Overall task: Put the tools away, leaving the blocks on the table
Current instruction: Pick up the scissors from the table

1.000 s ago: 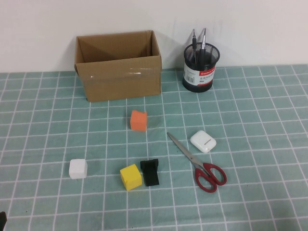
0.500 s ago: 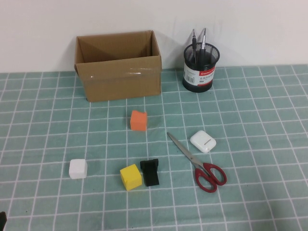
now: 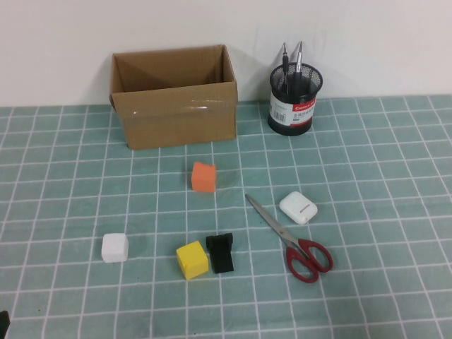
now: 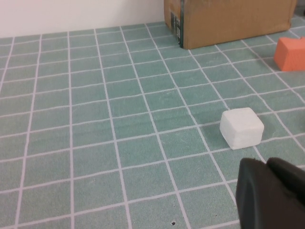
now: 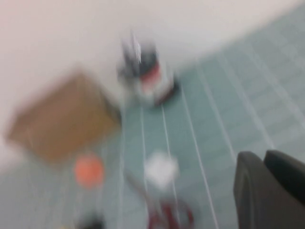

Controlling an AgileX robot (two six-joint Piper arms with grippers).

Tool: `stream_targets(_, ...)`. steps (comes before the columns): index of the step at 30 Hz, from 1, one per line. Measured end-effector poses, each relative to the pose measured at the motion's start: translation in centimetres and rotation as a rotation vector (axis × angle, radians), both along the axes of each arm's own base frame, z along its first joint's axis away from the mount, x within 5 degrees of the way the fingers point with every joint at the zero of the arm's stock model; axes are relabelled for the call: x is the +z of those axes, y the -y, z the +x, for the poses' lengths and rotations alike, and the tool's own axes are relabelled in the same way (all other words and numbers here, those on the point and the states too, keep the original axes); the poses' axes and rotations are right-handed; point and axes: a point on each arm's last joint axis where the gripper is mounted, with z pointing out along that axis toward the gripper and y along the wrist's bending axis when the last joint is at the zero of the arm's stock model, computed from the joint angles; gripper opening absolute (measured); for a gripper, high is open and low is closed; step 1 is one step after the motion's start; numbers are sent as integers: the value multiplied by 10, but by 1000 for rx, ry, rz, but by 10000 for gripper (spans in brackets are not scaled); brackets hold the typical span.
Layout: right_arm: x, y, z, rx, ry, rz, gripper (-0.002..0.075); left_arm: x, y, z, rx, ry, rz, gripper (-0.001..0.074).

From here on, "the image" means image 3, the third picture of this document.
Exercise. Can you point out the black plastic bracket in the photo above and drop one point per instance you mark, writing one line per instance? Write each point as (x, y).
(220, 254)

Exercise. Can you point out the black slim pen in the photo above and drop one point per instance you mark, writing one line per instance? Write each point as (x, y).
(285, 60)

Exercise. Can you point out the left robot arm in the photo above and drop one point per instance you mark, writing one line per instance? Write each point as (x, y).
(3, 325)

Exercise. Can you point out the orange foam block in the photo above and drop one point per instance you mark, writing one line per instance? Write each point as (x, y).
(203, 178)

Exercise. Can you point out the open brown cardboard box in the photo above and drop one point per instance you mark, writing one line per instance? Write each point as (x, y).
(176, 120)

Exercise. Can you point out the black mesh pen holder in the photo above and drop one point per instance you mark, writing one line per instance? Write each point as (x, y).
(293, 123)

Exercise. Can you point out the white earbuds case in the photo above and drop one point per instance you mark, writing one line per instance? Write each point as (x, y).
(298, 208)

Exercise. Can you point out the yellow foam block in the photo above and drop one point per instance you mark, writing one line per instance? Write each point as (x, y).
(192, 261)

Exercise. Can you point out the white foam block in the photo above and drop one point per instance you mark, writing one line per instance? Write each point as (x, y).
(114, 247)

